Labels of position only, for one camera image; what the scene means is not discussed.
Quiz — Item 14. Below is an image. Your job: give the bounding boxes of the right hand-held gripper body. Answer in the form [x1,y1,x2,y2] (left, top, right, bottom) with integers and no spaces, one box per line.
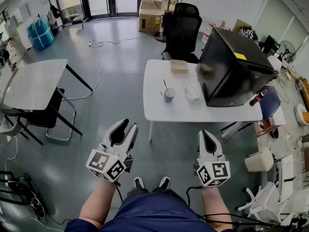
[192,152,231,187]

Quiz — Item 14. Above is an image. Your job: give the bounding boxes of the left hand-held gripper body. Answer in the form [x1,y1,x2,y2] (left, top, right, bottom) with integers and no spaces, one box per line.
[86,139,134,183]

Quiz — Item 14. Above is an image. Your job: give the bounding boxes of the person's right forearm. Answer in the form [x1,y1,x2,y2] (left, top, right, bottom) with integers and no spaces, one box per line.
[200,185,234,231]

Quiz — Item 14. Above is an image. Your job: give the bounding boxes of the person's left forearm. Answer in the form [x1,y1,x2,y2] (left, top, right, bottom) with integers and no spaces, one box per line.
[79,177,124,230]

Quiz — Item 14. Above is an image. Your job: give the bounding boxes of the person's left black shoe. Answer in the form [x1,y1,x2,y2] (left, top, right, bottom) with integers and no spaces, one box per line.
[133,176,145,189]

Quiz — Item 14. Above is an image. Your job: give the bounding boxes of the person's black shoe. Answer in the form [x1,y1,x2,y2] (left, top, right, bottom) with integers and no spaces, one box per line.
[133,176,145,189]
[159,176,171,190]

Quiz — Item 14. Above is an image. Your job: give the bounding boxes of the cream round stool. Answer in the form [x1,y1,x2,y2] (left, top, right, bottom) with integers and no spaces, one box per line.
[245,146,275,173]

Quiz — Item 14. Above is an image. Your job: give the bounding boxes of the person's dark trousers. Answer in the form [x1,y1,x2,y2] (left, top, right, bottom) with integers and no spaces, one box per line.
[127,187,186,199]

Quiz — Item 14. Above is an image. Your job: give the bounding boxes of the person's right black shoe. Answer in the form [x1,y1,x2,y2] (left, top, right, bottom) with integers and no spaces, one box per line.
[159,176,171,190]

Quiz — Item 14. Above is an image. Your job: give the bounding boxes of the green white wet wipes packet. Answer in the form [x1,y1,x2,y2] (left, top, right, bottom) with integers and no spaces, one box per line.
[183,81,202,105]

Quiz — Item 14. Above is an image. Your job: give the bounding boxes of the white plastic chair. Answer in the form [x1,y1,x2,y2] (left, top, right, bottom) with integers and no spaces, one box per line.
[238,181,294,224]

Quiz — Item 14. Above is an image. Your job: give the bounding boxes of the dark cola bottle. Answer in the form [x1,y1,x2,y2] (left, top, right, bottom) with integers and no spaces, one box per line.
[249,89,268,107]

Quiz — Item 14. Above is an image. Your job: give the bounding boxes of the person's navy blue clothing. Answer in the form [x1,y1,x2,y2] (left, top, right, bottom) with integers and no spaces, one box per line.
[64,189,234,232]

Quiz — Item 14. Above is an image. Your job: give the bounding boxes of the navy blue padded chair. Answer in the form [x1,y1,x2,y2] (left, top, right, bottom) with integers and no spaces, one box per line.
[259,86,282,120]

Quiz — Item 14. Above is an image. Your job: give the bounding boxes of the beige food container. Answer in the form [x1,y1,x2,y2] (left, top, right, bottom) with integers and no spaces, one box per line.
[169,59,189,74]

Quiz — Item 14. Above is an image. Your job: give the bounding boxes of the black box-shaped appliance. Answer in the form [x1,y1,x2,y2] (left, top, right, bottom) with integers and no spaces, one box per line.
[195,27,279,107]

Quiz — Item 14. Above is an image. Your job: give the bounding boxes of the grey table with black legs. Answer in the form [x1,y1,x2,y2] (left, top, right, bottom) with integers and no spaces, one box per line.
[2,58,94,146]

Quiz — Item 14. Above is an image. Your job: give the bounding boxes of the clear plastic water jug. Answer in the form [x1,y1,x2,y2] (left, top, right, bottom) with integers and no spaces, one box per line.
[201,24,215,44]

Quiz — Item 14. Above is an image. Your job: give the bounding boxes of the brown cardboard box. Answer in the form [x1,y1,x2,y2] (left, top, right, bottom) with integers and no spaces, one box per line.
[138,0,165,32]

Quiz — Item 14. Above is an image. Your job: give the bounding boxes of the black monitor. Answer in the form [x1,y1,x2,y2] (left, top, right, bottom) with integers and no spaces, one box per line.
[262,35,281,57]

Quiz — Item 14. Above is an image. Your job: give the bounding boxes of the black mesh office chair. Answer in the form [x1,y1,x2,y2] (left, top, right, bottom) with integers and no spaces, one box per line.
[161,2,203,64]

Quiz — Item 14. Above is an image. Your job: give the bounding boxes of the black white patterned bag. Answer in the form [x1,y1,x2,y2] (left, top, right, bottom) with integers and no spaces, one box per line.
[242,26,259,42]

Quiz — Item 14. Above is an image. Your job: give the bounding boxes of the small black floor fan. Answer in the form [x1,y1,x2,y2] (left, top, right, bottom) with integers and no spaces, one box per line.
[277,40,296,63]

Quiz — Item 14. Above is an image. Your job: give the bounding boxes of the brown cardboard sheet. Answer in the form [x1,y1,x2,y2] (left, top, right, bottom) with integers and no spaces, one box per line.
[233,19,253,35]

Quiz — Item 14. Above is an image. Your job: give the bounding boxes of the blue wrapped bag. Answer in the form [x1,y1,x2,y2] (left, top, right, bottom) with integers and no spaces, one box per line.
[27,16,56,52]

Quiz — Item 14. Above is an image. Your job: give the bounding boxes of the black hanging bag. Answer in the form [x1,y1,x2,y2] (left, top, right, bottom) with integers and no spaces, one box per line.
[49,5,61,19]

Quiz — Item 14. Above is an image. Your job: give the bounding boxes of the white storage cabinet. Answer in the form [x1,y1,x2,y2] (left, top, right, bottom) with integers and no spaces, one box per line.
[3,15,34,55]

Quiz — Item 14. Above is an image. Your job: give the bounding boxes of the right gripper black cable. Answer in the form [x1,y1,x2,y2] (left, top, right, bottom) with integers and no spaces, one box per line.
[185,185,282,227]

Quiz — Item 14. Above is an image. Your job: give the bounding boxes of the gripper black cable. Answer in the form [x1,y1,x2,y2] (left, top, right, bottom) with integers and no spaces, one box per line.
[113,180,124,203]
[185,185,282,227]

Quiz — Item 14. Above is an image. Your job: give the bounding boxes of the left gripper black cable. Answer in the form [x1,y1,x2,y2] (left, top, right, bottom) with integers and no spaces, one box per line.
[113,180,124,203]

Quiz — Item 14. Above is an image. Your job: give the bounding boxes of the white floor cable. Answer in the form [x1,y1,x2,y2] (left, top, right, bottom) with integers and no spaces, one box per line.
[61,41,103,101]

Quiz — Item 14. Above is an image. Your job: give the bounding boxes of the black chair with metal frame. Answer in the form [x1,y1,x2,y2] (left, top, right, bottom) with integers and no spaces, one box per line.
[0,87,77,146]

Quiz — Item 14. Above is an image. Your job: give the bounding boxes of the black cable bundle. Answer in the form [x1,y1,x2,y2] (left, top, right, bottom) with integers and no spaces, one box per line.
[8,174,48,219]

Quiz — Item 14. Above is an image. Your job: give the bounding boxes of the thin white cable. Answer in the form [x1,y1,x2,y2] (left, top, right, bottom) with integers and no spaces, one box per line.
[4,135,65,232]

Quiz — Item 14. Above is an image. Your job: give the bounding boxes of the black floor cable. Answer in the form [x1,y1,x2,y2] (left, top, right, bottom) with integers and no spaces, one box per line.
[93,32,155,45]

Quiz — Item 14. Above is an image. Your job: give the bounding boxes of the black metal frame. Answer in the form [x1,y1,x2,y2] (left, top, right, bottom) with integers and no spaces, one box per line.
[0,170,15,205]

